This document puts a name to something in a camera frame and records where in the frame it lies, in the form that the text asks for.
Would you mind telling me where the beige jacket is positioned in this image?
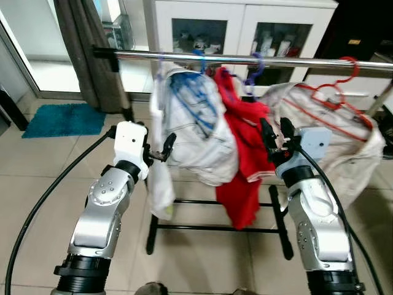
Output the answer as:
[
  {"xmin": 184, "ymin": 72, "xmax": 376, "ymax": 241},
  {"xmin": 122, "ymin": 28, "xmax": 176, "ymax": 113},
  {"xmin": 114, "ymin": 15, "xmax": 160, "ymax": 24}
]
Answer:
[{"xmin": 258, "ymin": 82, "xmax": 387, "ymax": 210}]

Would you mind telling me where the blue plastic hanger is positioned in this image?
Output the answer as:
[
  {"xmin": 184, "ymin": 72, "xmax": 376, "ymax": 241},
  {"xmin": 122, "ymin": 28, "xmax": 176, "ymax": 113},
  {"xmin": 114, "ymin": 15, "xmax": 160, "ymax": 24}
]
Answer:
[{"xmin": 169, "ymin": 49, "xmax": 220, "ymax": 135}]

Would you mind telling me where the purple plastic hanger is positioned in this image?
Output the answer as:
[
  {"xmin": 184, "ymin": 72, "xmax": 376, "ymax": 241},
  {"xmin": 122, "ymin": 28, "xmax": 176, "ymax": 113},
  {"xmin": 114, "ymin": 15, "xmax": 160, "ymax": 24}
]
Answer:
[{"xmin": 243, "ymin": 52, "xmax": 266, "ymax": 99}]

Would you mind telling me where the lavender plastic hanger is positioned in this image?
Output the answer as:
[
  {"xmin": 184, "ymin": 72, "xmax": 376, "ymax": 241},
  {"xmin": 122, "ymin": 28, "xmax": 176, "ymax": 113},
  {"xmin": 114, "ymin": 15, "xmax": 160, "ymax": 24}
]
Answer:
[{"xmin": 157, "ymin": 54, "xmax": 166, "ymax": 81}]

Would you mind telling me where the red garment with white trim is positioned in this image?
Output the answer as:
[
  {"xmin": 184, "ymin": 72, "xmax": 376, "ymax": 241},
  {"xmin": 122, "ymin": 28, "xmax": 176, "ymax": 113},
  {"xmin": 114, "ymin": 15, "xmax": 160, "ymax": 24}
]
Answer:
[{"xmin": 212, "ymin": 66, "xmax": 277, "ymax": 231}]

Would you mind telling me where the teal floor mat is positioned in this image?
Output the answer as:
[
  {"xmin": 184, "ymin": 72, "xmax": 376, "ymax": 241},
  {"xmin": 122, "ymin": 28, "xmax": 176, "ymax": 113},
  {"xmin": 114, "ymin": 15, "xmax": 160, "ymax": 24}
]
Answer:
[{"xmin": 21, "ymin": 103, "xmax": 106, "ymax": 139}]

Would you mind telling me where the white glass-door cabinet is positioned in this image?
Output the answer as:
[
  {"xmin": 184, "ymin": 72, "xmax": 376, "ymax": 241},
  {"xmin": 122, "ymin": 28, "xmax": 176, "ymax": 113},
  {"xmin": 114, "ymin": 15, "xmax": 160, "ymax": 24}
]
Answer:
[{"xmin": 143, "ymin": 0, "xmax": 384, "ymax": 112}]

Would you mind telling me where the dark brown curtain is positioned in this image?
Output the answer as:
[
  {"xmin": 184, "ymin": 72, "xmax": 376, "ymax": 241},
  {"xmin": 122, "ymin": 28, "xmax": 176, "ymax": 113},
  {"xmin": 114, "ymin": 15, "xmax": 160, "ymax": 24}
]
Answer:
[{"xmin": 54, "ymin": 0, "xmax": 133, "ymax": 114}]

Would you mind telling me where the black cabinet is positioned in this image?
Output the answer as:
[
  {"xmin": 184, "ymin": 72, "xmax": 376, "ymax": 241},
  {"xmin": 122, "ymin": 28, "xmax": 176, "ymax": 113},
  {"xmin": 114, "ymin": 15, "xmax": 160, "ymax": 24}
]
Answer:
[{"xmin": 316, "ymin": 0, "xmax": 393, "ymax": 62}]

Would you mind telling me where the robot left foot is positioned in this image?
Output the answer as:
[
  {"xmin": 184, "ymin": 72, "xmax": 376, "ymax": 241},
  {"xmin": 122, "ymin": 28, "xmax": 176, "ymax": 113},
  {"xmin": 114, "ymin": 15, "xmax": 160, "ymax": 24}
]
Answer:
[{"xmin": 135, "ymin": 281, "xmax": 169, "ymax": 295}]

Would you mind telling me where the black side table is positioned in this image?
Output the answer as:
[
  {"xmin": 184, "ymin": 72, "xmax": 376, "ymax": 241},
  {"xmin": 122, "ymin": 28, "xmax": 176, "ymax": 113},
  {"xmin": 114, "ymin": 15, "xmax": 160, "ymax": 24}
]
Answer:
[{"xmin": 0, "ymin": 83, "xmax": 30, "ymax": 133}]

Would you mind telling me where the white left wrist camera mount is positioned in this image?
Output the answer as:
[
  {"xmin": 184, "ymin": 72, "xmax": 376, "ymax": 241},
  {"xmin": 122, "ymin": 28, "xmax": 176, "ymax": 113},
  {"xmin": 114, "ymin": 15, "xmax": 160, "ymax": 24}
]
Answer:
[{"xmin": 114, "ymin": 121, "xmax": 150, "ymax": 180}]

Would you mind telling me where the pale grey right wrist camera mount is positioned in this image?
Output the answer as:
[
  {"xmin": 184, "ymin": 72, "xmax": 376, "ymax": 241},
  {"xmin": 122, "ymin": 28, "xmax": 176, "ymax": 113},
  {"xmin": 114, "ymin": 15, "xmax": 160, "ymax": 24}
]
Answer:
[{"xmin": 274, "ymin": 127, "xmax": 333, "ymax": 180}]

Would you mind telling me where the chrome clothes rack rail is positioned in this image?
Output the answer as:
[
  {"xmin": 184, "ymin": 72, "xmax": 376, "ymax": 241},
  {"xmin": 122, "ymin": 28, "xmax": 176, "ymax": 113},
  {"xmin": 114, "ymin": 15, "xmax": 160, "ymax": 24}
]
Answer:
[{"xmin": 92, "ymin": 46, "xmax": 393, "ymax": 73}]

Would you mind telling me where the black clothes rack frame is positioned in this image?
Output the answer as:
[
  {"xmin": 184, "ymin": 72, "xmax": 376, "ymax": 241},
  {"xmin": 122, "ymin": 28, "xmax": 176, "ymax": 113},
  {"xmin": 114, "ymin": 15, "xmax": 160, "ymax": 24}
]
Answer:
[{"xmin": 123, "ymin": 74, "xmax": 393, "ymax": 260}]

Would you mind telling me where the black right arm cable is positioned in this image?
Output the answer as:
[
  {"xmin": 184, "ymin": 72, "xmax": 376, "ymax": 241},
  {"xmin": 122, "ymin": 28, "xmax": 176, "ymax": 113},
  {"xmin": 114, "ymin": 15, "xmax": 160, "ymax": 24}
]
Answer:
[{"xmin": 289, "ymin": 143, "xmax": 384, "ymax": 295}]

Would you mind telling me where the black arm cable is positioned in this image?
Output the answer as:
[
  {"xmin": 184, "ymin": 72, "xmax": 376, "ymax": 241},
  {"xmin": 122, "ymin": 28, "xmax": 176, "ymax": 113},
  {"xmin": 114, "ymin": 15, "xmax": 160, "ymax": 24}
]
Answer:
[
  {"xmin": 3, "ymin": 126, "xmax": 117, "ymax": 295},
  {"xmin": 289, "ymin": 143, "xmax": 384, "ymax": 295}
]

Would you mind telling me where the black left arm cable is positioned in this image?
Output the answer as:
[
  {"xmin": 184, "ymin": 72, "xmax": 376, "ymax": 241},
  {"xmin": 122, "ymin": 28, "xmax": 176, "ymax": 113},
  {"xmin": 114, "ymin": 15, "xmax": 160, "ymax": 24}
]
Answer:
[{"xmin": 3, "ymin": 126, "xmax": 117, "ymax": 295}]

